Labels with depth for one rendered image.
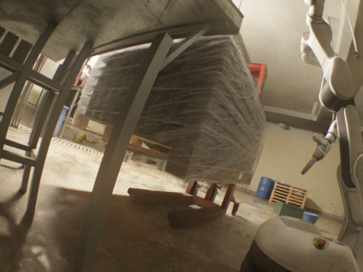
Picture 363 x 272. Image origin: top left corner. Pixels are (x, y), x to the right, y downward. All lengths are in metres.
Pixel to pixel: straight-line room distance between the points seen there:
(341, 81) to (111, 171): 1.00
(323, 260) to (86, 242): 0.72
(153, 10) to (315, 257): 0.87
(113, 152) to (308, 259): 0.67
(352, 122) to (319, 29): 0.56
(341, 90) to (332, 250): 0.68
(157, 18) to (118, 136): 0.33
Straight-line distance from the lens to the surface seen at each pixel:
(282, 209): 3.95
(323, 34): 1.23
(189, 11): 0.84
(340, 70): 1.04
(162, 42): 0.55
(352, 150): 0.96
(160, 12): 0.55
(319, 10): 1.17
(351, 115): 1.00
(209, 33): 0.89
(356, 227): 1.16
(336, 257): 0.72
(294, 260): 0.68
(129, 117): 0.47
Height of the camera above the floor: 0.48
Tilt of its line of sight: 7 degrees up
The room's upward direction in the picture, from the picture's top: 20 degrees clockwise
